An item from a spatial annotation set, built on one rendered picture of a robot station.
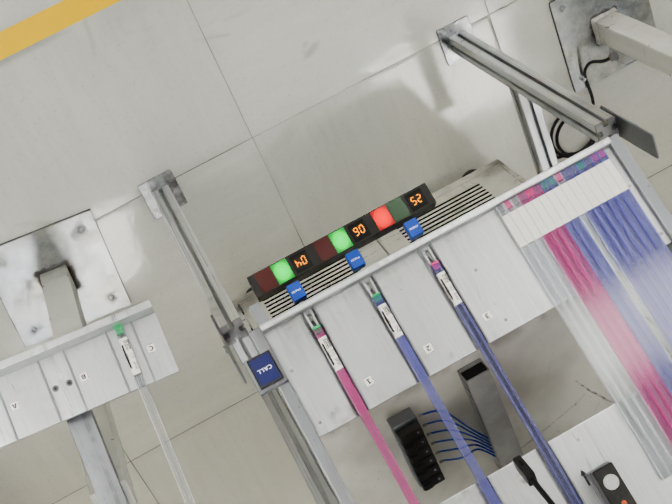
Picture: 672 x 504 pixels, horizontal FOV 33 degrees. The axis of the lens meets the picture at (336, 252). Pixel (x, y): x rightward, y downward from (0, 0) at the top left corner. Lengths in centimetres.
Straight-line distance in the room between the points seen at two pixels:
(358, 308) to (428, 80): 87
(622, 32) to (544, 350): 80
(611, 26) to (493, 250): 94
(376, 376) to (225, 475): 112
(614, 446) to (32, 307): 130
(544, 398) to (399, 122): 73
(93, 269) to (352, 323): 84
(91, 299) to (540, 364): 99
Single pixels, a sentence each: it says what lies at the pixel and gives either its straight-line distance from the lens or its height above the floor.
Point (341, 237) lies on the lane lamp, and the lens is 188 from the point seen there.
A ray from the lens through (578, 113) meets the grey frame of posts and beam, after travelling 209.
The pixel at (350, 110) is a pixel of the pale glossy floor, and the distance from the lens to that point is 254.
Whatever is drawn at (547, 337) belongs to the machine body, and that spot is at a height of 62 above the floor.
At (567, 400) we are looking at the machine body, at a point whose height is 62.
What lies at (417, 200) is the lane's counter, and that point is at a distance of 190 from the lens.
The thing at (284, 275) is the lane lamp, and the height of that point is 66.
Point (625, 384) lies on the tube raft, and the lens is 186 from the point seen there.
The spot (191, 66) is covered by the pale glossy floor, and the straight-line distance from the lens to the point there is 241.
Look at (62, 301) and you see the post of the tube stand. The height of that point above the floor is 17.
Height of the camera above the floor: 227
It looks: 59 degrees down
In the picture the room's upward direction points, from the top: 142 degrees clockwise
